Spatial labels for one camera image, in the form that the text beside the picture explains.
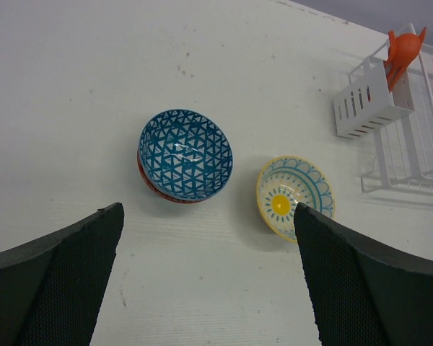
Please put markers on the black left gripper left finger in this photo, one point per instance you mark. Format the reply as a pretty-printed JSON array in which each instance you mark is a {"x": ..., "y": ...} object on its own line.
[{"x": 52, "y": 288}]

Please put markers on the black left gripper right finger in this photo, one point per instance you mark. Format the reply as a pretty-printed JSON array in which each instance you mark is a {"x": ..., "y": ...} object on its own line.
[{"x": 363, "y": 292}]

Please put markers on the yellow teal patterned bowl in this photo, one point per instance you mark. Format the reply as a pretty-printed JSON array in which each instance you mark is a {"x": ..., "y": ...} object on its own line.
[{"x": 286, "y": 181}]

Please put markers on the red patterned bowl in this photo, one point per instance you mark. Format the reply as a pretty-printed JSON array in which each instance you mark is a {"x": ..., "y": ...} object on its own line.
[{"x": 157, "y": 192}]

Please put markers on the blue triangle patterned bowl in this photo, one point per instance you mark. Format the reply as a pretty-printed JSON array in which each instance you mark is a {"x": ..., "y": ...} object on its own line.
[{"x": 185, "y": 155}]

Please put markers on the white cutlery holder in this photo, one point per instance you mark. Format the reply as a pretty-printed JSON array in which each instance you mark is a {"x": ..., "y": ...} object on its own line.
[{"x": 367, "y": 104}]

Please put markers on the orange plastic fork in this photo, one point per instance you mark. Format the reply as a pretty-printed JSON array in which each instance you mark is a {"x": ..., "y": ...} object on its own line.
[{"x": 391, "y": 54}]

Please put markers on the white wire dish rack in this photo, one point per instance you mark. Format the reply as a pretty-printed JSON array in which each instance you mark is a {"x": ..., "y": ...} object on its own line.
[{"x": 404, "y": 149}]

